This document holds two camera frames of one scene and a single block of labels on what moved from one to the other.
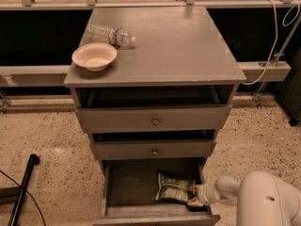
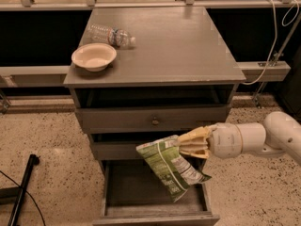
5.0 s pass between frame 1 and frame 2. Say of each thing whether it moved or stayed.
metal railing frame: stayed
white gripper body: moved
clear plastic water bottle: stayed
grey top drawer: stayed
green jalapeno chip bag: moved
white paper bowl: stayed
